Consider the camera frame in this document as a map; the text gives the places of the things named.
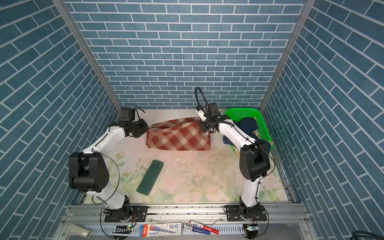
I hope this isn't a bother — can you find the grey white small device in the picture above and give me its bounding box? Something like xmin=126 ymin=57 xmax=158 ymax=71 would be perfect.
xmin=67 ymin=224 xmax=93 ymax=238

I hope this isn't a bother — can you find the black cable bottom right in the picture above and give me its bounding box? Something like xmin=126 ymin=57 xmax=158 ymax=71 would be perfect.
xmin=351 ymin=230 xmax=384 ymax=240

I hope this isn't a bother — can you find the dark green rectangular board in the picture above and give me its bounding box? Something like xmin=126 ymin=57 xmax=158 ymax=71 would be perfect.
xmin=137 ymin=160 xmax=164 ymax=196

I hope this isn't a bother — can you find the red plaid skirt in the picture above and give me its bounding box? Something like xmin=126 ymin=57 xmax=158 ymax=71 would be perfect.
xmin=146 ymin=117 xmax=211 ymax=151

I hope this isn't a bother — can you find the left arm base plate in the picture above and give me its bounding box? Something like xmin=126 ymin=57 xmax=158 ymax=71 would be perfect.
xmin=103 ymin=206 xmax=148 ymax=223

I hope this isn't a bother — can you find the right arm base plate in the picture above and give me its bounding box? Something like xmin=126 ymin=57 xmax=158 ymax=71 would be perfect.
xmin=224 ymin=204 xmax=268 ymax=222

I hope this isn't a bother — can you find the dark blue denim skirt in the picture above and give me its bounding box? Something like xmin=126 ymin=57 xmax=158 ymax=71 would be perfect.
xmin=233 ymin=118 xmax=272 ymax=153

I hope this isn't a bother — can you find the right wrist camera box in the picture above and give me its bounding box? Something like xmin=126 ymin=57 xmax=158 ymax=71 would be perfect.
xmin=196 ymin=103 xmax=221 ymax=122

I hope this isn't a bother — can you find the green plastic basket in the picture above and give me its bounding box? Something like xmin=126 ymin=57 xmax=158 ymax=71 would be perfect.
xmin=225 ymin=108 xmax=274 ymax=150

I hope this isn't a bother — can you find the marker package box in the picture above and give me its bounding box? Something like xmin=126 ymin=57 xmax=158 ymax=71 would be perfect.
xmin=139 ymin=223 xmax=183 ymax=238

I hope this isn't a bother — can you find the yellow floral skirt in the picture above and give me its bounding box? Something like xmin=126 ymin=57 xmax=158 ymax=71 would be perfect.
xmin=253 ymin=130 xmax=262 ymax=139

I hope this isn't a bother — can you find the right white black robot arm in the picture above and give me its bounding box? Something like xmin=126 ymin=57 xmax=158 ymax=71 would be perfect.
xmin=198 ymin=111 xmax=271 ymax=220

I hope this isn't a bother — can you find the blue marker pen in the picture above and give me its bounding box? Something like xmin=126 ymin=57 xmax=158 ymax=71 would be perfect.
xmin=184 ymin=225 xmax=211 ymax=235

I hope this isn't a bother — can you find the aluminium front rail frame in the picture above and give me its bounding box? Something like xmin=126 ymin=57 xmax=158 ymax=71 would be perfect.
xmin=53 ymin=202 xmax=317 ymax=240

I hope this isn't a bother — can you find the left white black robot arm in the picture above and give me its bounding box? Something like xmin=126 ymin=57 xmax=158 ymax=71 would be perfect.
xmin=69 ymin=119 xmax=149 ymax=223

